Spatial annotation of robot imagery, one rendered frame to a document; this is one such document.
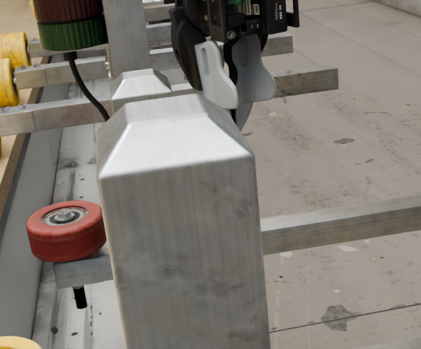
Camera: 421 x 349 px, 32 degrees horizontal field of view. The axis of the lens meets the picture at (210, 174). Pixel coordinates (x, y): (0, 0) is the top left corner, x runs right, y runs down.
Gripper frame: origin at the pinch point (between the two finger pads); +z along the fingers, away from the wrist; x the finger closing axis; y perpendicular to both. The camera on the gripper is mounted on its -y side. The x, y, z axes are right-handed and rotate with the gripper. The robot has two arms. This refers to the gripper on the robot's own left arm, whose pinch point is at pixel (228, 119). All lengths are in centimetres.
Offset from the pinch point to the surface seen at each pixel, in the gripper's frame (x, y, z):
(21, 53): 1, -83, 6
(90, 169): 15, -99, 39
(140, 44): -5.9, -4.0, -7.5
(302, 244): 9.3, -3.0, 17.3
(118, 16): -7.4, -4.6, -10.1
